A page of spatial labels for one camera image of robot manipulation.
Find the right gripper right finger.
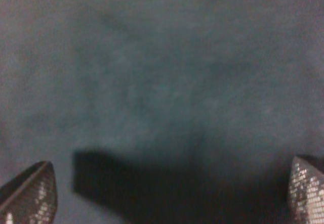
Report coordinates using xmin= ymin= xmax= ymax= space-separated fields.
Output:
xmin=288 ymin=155 xmax=323 ymax=224

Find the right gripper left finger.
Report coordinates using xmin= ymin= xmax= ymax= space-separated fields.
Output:
xmin=1 ymin=161 xmax=58 ymax=223

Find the black short sleeve shirt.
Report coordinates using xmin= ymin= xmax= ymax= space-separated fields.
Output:
xmin=1 ymin=0 xmax=323 ymax=223

